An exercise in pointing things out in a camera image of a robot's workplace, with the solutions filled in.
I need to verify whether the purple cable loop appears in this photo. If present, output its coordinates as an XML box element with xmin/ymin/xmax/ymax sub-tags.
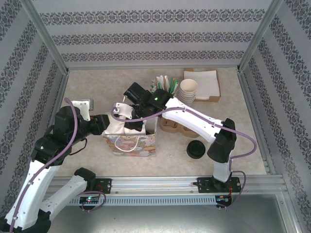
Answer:
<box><xmin>81</xmin><ymin>190</ymin><xmax>107</xmax><ymax>212</ymax></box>

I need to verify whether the brown cardboard cup carrier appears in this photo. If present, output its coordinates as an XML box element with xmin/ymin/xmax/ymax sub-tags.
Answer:
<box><xmin>159</xmin><ymin>117</ymin><xmax>202</xmax><ymax>138</ymax></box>

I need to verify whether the aluminium frame bar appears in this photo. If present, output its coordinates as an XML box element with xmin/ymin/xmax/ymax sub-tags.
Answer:
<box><xmin>276</xmin><ymin>178</ymin><xmax>301</xmax><ymax>233</ymax></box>

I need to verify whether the cartoon print paper gift bag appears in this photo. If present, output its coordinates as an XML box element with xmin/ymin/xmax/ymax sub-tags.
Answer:
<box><xmin>102</xmin><ymin>96</ymin><xmax>158</xmax><ymax>159</ymax></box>

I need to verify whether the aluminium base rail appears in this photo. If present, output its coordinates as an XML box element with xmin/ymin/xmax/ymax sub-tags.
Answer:
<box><xmin>46</xmin><ymin>176</ymin><xmax>285</xmax><ymax>195</ymax></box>

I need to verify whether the white paper napkin stack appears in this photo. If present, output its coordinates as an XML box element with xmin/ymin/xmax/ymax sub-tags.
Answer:
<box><xmin>184</xmin><ymin>70</ymin><xmax>218</xmax><ymax>100</ymax></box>

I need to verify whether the grey slotted cable duct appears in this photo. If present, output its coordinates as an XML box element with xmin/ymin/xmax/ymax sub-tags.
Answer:
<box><xmin>69</xmin><ymin>194</ymin><xmax>219</xmax><ymax>207</ymax></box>

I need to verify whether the aluminium frame post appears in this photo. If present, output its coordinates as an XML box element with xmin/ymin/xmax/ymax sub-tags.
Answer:
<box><xmin>237</xmin><ymin>0</ymin><xmax>285</xmax><ymax>73</ymax></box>
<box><xmin>20</xmin><ymin>0</ymin><xmax>70</xmax><ymax>75</ymax></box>

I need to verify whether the aluminium frame rail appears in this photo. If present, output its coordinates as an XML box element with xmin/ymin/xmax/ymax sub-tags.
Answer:
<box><xmin>46</xmin><ymin>71</ymin><xmax>70</xmax><ymax>132</ymax></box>
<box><xmin>65</xmin><ymin>64</ymin><xmax>241</xmax><ymax>71</ymax></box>
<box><xmin>237</xmin><ymin>70</ymin><xmax>277</xmax><ymax>175</ymax></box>

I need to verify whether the black mounting plate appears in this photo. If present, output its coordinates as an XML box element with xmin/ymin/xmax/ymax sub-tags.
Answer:
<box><xmin>96</xmin><ymin>178</ymin><xmax>112</xmax><ymax>194</ymax></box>
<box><xmin>197</xmin><ymin>177</ymin><xmax>240</xmax><ymax>194</ymax></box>

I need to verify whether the brown cardboard napkin tray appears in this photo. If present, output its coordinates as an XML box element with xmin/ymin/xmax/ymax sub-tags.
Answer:
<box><xmin>183</xmin><ymin>68</ymin><xmax>221</xmax><ymax>102</ymax></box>

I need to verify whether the stack of cream paper cups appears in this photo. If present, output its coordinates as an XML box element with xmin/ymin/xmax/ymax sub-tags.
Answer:
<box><xmin>179</xmin><ymin>79</ymin><xmax>199</xmax><ymax>96</ymax></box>

